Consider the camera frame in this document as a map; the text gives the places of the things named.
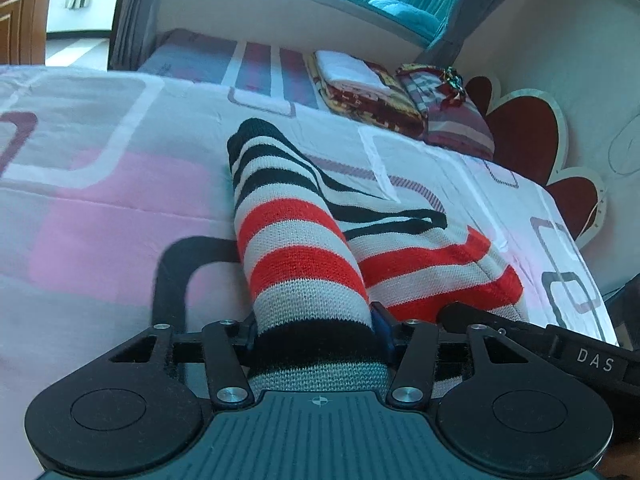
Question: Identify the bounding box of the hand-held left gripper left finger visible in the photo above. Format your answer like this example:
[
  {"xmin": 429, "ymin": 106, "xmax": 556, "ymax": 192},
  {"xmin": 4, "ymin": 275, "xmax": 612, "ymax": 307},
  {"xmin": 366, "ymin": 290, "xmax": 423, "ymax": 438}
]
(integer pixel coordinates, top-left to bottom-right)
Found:
[{"xmin": 107, "ymin": 319, "xmax": 258, "ymax": 408}]

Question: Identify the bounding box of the white folded cloth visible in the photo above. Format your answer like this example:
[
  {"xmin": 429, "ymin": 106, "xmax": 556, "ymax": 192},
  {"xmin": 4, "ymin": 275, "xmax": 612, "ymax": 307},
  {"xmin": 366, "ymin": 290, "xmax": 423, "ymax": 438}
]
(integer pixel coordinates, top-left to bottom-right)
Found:
[{"xmin": 315, "ymin": 50, "xmax": 391, "ymax": 96}]

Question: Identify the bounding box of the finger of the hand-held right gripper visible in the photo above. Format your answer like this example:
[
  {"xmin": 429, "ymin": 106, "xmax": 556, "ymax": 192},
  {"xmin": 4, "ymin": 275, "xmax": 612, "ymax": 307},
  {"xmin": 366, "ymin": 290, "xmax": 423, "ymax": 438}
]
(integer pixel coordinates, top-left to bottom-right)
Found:
[{"xmin": 438, "ymin": 301, "xmax": 557, "ymax": 350}]

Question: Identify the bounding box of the maroon plaid pillow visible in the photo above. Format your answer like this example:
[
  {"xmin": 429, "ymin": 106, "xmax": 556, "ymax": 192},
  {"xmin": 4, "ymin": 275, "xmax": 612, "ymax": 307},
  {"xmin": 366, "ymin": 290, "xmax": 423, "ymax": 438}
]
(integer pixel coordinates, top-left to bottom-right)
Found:
[{"xmin": 395, "ymin": 62, "xmax": 496, "ymax": 161}]

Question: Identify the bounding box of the pink grey patterned bed quilt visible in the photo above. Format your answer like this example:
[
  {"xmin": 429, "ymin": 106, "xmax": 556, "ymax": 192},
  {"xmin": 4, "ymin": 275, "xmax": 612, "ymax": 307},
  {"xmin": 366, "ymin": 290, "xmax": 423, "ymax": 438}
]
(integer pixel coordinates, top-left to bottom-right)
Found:
[{"xmin": 0, "ymin": 65, "xmax": 621, "ymax": 461}]

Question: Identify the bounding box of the red white petal headboard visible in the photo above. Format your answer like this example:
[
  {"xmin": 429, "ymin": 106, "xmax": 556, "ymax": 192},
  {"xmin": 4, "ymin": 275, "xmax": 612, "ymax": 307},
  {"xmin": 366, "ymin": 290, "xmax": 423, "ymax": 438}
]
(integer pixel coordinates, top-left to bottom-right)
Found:
[{"xmin": 462, "ymin": 75, "xmax": 608, "ymax": 248}]

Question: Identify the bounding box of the red white black striped sweater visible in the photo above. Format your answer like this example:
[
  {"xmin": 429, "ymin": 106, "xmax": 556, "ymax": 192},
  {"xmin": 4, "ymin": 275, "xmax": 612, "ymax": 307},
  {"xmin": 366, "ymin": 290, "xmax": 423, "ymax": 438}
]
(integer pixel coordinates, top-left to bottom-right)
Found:
[{"xmin": 226, "ymin": 117, "xmax": 526, "ymax": 406}]

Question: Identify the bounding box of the teal fluffy cloth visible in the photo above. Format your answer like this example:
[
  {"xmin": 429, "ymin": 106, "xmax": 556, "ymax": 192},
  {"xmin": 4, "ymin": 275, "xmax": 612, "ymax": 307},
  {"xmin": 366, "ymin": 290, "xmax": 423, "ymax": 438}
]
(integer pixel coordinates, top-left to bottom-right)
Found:
[{"xmin": 370, "ymin": 0, "xmax": 441, "ymax": 36}]

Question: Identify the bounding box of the brown wooden door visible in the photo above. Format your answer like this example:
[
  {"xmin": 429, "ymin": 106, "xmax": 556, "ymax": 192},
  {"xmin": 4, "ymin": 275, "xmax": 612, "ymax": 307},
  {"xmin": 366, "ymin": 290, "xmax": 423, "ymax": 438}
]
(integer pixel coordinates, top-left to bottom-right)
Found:
[{"xmin": 0, "ymin": 0, "xmax": 56, "ymax": 66}]

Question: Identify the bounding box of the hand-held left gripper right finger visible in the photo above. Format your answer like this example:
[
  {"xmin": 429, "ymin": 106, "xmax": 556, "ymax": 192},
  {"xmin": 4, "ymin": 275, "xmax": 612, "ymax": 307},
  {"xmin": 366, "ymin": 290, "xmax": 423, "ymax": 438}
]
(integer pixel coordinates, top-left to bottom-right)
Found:
[{"xmin": 369, "ymin": 301, "xmax": 533, "ymax": 407}]

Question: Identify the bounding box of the red yellow folded blanket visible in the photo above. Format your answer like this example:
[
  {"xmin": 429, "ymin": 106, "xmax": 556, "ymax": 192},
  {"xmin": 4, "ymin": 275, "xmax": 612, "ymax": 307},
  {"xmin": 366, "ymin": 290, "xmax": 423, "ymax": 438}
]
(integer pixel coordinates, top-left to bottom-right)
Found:
[{"xmin": 305, "ymin": 50, "xmax": 428, "ymax": 133}]

